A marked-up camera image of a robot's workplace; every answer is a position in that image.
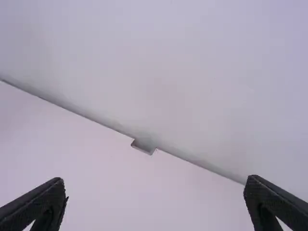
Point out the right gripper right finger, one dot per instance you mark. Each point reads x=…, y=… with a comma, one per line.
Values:
x=269, y=199

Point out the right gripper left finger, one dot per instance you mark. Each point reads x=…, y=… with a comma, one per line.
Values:
x=36, y=202

